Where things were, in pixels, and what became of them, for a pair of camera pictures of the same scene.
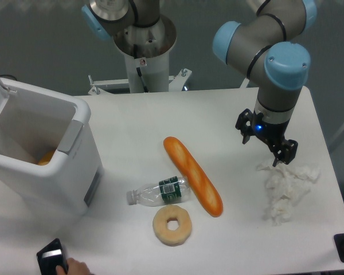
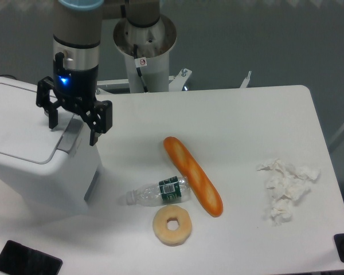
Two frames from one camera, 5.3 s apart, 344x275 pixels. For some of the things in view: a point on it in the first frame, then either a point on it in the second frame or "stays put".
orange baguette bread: [202, 188] stays put
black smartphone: [50, 257] to [17, 259]
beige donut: [172, 238] stays put
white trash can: [44, 158] stays put
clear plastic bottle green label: [171, 190] stays put
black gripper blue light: [248, 123] to [75, 89]
